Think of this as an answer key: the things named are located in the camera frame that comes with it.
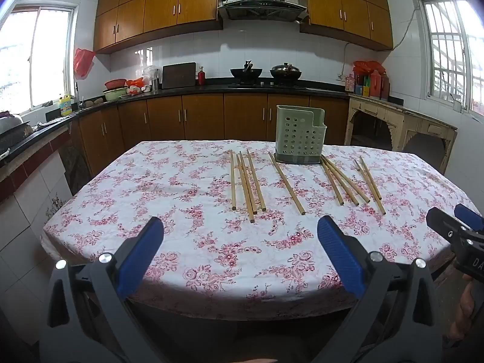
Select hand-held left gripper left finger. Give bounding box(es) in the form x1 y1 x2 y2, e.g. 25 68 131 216
38 216 165 363

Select metal pots by sink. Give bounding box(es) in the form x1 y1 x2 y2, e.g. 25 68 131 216
0 113 31 154

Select person's right hand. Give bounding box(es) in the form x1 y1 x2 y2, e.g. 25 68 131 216
454 280 484 345

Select white wall cable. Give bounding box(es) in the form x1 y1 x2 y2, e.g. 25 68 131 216
338 41 353 81

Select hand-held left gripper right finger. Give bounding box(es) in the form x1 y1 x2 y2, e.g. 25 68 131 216
310 215 443 363

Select floral pink white tablecloth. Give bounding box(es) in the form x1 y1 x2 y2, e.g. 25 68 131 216
41 140 481 320

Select barred glass window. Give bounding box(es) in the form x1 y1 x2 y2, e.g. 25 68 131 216
414 0 484 114

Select sliding glass window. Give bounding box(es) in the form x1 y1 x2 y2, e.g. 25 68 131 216
0 5 78 118

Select worn cream side table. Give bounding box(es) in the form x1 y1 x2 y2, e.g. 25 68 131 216
348 94 458 175

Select dark cutting board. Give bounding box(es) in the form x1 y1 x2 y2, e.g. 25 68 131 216
162 62 197 90

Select wooden wall cabinets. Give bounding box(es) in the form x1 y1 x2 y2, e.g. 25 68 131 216
93 0 224 54
300 0 394 51

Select dark pot with lid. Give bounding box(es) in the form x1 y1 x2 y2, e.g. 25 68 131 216
270 62 302 81

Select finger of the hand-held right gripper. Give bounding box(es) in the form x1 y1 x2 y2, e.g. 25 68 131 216
455 203 484 232
426 207 467 240

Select black wok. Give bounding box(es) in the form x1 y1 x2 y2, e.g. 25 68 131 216
230 60 263 82

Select crumpled red plastic bag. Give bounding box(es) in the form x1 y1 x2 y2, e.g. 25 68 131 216
353 60 386 75

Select wooden chopstick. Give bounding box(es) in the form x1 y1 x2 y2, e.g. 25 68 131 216
236 153 255 223
322 157 359 206
229 150 237 211
359 156 387 216
239 151 258 214
324 156 371 203
320 160 345 206
353 159 382 201
247 149 267 212
268 152 305 216

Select black gas stove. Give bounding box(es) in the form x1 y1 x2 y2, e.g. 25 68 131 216
227 79 308 90

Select green plastic basin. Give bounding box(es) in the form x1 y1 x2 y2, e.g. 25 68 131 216
103 87 129 102

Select black kitchen countertop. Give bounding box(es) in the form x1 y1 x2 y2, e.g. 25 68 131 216
0 77 350 167

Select wooden base cabinets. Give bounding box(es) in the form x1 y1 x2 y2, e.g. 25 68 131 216
70 93 350 188

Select green perforated utensil holder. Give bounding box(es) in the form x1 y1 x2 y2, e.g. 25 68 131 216
275 105 328 165

